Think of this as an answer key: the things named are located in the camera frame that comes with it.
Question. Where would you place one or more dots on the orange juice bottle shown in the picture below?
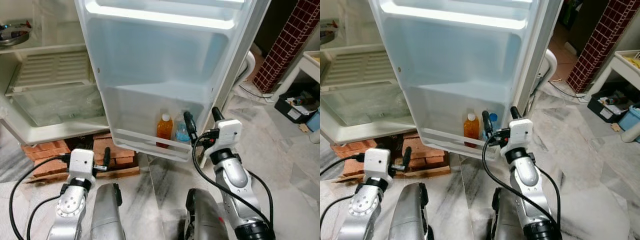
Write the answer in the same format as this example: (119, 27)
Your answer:
(164, 129)
(471, 129)

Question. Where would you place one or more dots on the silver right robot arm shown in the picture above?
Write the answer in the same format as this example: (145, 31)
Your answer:
(235, 180)
(525, 177)

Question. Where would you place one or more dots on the white fridge body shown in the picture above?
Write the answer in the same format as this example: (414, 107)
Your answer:
(50, 134)
(360, 134)

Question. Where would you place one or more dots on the white fridge door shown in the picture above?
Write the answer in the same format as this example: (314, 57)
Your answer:
(155, 55)
(450, 55)

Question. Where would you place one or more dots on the clear water bottle blue cap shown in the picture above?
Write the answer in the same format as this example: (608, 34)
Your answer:
(181, 131)
(494, 119)

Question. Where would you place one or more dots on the red clay brick stack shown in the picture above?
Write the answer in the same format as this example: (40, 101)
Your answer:
(347, 150)
(430, 156)
(120, 155)
(47, 152)

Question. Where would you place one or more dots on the silver left robot leg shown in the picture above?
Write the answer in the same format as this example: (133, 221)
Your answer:
(407, 215)
(107, 215)

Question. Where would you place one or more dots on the silver robot leg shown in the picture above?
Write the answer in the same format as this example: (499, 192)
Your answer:
(107, 215)
(407, 215)
(505, 220)
(205, 220)

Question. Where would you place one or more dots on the clear crisper drawer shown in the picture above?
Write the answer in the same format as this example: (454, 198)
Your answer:
(55, 107)
(365, 107)

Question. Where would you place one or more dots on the black crate with items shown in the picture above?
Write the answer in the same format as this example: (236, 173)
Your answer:
(607, 106)
(292, 107)

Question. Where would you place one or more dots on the silver right robot leg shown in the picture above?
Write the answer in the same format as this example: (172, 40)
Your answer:
(205, 220)
(505, 220)

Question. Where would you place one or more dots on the white pipe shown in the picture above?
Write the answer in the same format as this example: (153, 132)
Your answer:
(631, 132)
(315, 136)

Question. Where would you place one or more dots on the blue plastic bucket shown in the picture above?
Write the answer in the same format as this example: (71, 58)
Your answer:
(630, 119)
(314, 120)

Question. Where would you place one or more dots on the dark red tiled pillar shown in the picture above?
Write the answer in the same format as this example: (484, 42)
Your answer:
(287, 45)
(597, 45)

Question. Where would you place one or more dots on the white louvered vent cover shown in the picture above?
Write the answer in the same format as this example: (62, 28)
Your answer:
(357, 67)
(50, 67)

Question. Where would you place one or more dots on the round metal bowl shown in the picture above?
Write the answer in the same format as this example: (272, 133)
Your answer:
(326, 34)
(12, 35)

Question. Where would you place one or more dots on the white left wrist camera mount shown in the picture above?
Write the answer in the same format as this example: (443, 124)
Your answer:
(81, 162)
(377, 164)

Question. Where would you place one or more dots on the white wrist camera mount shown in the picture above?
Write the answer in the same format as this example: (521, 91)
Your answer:
(229, 134)
(519, 134)
(81, 162)
(377, 164)

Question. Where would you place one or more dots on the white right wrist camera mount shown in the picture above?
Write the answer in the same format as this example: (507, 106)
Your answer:
(229, 134)
(519, 134)

